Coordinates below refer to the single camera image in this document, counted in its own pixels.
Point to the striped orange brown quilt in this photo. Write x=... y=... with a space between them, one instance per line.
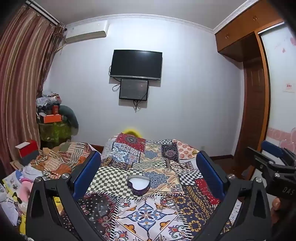
x=62 y=160

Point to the white plastic bag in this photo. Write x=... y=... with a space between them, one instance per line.
x=8 y=209

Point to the colourful patchwork blanket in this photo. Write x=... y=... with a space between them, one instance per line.
x=148 y=213

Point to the wooden overhead cabinet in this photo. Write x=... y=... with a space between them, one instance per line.
x=242 y=30

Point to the white air conditioner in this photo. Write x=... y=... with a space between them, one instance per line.
x=86 y=32

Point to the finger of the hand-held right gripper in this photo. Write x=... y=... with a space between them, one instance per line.
x=256 y=155
x=272 y=148

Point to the printed leaflet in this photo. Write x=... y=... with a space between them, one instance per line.
x=12 y=183

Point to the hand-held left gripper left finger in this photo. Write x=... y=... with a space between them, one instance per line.
x=89 y=171

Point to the dark grey box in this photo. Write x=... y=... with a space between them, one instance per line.
x=30 y=160

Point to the green patterned covered cabinet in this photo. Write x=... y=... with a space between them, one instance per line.
x=54 y=132

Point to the small black wall monitor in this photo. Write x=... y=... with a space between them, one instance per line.
x=134 y=89

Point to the curtain rail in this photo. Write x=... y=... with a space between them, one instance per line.
x=44 y=12

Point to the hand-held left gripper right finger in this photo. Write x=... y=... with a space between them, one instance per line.
x=208 y=171

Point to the person's right hand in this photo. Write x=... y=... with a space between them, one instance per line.
x=276 y=209

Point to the pink plush toy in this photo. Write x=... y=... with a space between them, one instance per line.
x=25 y=192

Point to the pile of clutter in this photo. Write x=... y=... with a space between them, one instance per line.
x=47 y=102

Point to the purple heart-shaped jewelry box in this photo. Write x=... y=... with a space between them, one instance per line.
x=138 y=191

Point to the flat orange box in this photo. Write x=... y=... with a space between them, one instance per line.
x=50 y=118

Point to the yellow object behind bed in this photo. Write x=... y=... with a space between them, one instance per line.
x=132 y=132

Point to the pink wall sticker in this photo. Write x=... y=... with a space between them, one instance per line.
x=289 y=87

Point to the red and white box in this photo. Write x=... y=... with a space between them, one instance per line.
x=29 y=149

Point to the small red box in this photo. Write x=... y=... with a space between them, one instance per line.
x=55 y=109

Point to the striped brown curtain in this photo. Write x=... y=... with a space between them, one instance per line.
x=20 y=81

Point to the white sliding wardrobe door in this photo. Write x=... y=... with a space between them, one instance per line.
x=281 y=92

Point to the dark green cushion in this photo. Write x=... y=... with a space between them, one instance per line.
x=71 y=118

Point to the black wall television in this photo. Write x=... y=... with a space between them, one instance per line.
x=136 y=63

